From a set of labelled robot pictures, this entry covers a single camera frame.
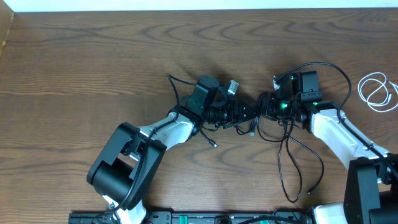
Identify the thin black USB cable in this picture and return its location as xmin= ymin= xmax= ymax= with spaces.
xmin=198 ymin=121 xmax=325 ymax=195

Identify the white USB cable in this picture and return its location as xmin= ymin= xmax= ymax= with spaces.
xmin=357 ymin=72 xmax=398 ymax=113

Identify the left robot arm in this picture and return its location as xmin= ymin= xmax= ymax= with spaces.
xmin=86 ymin=76 xmax=257 ymax=223

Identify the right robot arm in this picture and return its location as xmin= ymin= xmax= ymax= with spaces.
xmin=261 ymin=71 xmax=397 ymax=223

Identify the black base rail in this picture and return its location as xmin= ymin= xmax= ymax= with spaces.
xmin=68 ymin=211 xmax=314 ymax=224

